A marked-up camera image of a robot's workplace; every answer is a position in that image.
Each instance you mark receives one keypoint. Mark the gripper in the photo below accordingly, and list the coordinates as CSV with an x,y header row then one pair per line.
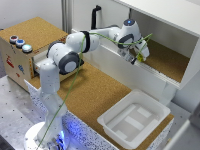
x,y
128,54

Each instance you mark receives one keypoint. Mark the yellow block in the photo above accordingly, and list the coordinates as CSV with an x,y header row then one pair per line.
x,y
140,58

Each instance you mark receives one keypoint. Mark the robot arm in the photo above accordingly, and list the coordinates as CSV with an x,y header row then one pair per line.
x,y
50,78

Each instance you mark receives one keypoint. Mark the white sliding door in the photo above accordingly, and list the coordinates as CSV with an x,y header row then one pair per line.
x,y
110,13

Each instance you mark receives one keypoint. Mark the white plastic box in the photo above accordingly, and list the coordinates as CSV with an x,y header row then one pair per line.
x,y
133,120

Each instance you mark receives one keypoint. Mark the white cabinet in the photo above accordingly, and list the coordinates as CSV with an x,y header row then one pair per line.
x,y
181,13

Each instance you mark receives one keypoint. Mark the wooden drawer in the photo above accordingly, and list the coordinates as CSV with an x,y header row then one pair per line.
x,y
37,64

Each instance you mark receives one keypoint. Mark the wooden drawer box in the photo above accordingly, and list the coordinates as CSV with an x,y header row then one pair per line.
x,y
33,31

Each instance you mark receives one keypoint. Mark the green button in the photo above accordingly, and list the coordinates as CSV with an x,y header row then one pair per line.
x,y
27,48

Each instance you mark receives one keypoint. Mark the blue button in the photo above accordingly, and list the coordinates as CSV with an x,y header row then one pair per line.
x,y
20,42

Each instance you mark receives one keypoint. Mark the red button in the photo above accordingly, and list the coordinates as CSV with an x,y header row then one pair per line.
x,y
13,38

